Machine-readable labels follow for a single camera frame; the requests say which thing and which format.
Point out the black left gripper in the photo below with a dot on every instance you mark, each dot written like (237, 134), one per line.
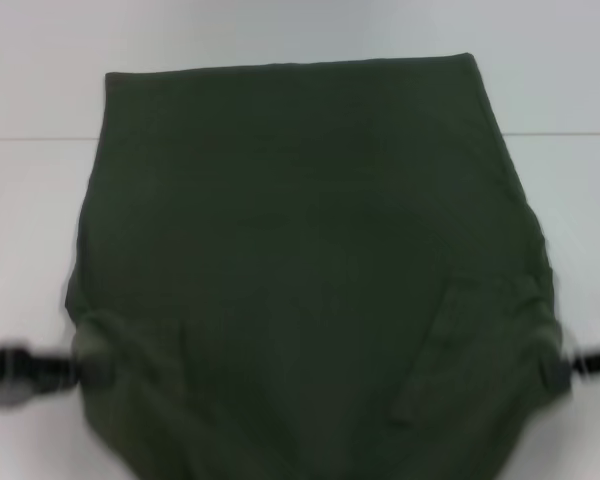
(5, 372)

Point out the dark green t-shirt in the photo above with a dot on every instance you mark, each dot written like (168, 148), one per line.
(305, 275)

